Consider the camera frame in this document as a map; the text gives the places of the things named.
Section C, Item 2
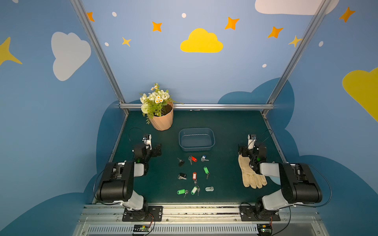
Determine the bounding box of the aluminium frame rail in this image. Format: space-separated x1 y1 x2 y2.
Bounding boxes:
119 102 275 111

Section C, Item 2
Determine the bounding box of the controller board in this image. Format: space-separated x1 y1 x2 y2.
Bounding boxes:
257 224 273 236
132 225 152 235

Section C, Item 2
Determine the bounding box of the key with black tag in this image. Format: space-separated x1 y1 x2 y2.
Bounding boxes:
178 158 185 167
177 173 187 180

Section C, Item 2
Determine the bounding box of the right controller board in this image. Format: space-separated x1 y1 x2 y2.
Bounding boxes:
257 224 273 236

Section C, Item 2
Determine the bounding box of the white artificial flowers plant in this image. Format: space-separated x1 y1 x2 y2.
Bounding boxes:
139 83 179 124

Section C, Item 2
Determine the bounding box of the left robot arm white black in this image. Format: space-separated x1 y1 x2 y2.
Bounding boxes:
94 134 163 222

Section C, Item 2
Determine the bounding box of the left controller board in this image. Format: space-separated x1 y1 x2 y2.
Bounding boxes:
132 225 152 235

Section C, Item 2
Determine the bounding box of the key with red tag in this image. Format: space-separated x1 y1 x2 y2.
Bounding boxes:
188 156 197 165
193 172 197 185

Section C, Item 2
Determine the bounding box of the key with white tag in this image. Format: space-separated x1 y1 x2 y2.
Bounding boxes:
205 186 214 192

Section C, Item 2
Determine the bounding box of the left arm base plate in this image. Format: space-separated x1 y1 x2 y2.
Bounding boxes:
122 206 163 222

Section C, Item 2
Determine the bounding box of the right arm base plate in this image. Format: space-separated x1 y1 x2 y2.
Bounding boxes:
239 205 281 222

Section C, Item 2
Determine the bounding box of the blue plastic storage box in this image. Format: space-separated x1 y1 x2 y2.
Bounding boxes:
179 128 215 152

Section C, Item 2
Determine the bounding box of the beige work glove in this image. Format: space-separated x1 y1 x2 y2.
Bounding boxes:
238 154 267 189

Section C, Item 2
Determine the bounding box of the key with green tag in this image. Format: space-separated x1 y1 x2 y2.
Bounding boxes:
203 167 210 179

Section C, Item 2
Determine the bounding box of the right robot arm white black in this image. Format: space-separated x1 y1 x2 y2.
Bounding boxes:
238 134 322 221

